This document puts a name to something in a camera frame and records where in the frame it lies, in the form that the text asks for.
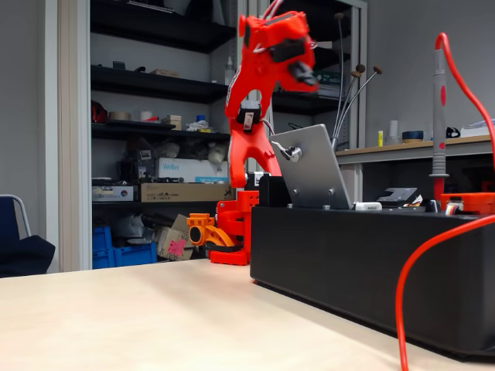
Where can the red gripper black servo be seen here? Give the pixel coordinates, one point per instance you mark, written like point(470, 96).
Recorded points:
point(302, 65)

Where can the black pull ball white tie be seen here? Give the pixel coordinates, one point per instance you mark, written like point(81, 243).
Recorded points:
point(279, 147)

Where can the grey hinged door panel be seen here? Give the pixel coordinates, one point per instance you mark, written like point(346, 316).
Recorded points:
point(313, 174)

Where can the red printed robot arm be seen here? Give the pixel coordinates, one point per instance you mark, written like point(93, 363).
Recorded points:
point(241, 154)

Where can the green box stack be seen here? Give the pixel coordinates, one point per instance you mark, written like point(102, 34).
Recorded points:
point(328, 83)

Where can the grey stalks with brown tips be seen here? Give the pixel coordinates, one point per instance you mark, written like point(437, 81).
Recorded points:
point(377, 70)

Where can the white plastic bottle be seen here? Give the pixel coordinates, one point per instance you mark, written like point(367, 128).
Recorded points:
point(229, 73)

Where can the yellow glue stick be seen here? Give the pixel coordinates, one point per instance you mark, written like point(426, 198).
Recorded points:
point(380, 139)

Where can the white cylinder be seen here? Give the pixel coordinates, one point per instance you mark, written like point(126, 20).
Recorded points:
point(393, 133)

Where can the white crumpled cloth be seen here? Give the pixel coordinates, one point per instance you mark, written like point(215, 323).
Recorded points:
point(198, 126)

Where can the blue tape roll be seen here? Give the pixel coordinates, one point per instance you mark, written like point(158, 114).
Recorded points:
point(413, 137)

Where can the small cardboard box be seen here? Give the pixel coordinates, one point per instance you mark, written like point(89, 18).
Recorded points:
point(172, 123)

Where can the white angle knob block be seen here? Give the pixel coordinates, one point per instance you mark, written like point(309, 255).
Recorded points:
point(367, 206)

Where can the white Weller box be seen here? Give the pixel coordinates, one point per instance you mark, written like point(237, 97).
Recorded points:
point(181, 172)

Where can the black and white object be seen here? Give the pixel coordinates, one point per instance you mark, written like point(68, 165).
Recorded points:
point(453, 132)

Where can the white tape roll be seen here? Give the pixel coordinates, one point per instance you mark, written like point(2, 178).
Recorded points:
point(146, 116)

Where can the long brown cardboard box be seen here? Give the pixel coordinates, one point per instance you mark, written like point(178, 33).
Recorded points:
point(185, 192)

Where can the black task board box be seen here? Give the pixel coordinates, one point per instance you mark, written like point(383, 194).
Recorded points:
point(301, 251)

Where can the orange printed clamp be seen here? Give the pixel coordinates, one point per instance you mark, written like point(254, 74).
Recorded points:
point(209, 232)

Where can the paper stack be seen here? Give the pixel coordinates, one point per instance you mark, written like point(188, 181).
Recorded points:
point(475, 130)

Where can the beige tape roll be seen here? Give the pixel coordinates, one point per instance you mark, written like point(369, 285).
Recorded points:
point(120, 116)

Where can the cardboard box pink sticker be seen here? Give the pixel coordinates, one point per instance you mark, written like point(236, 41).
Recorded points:
point(170, 239)

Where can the red and black item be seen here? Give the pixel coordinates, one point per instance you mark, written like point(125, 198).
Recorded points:
point(98, 113)

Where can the red display module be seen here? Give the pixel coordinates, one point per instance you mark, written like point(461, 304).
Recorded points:
point(475, 203)

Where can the printed white box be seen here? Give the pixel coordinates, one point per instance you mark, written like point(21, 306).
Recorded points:
point(114, 193)

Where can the grey cabinet with black shelves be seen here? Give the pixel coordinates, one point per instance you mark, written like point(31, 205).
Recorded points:
point(73, 154)

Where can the low blue plastic crate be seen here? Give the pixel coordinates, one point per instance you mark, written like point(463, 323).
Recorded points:
point(135, 255)

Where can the tall blue plastic crate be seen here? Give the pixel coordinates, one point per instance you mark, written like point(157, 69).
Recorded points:
point(101, 247)

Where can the dark blue cloth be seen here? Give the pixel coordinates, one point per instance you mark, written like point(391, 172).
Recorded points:
point(23, 257)

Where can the wooden desk grey frame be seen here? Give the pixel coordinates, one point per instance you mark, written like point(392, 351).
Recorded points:
point(425, 148)

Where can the blue chair metal frame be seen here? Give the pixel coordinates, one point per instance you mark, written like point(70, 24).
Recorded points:
point(9, 216)

